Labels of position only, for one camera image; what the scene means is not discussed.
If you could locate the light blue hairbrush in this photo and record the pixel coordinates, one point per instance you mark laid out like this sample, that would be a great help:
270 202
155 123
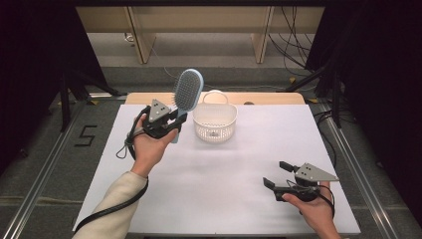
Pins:
188 89

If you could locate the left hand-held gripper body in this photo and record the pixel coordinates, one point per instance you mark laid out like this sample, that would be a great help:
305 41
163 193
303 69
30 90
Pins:
158 111

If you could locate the white slotted plastic basket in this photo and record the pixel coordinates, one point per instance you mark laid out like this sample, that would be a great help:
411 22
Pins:
215 122

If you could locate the black metal stand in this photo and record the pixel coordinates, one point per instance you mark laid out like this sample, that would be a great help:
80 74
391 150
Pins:
65 99
335 99

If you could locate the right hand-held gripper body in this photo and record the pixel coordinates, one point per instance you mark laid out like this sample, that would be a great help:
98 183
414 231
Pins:
312 173

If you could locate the person's right hand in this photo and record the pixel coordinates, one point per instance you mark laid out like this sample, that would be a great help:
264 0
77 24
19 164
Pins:
318 212

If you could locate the beige wooden desk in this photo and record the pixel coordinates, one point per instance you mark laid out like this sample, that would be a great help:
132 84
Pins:
199 18

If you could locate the white table cover sheet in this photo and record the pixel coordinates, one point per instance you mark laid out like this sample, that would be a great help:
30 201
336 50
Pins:
215 186

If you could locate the black curtain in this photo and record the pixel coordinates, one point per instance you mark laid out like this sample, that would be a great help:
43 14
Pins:
30 66
381 83

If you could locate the person's left hand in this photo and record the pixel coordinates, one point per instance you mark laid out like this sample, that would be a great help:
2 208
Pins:
149 151

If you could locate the aluminium floor rail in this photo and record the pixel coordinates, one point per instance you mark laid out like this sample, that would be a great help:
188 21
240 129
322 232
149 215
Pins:
361 172
40 179

